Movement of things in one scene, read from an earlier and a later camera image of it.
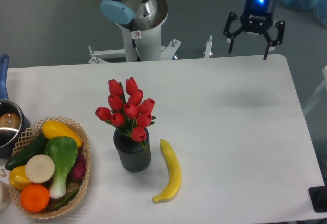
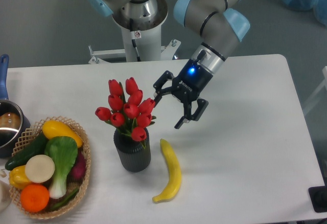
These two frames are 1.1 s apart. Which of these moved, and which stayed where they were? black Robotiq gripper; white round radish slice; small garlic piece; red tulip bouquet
Moved: black Robotiq gripper
Stayed: small garlic piece; white round radish slice; red tulip bouquet
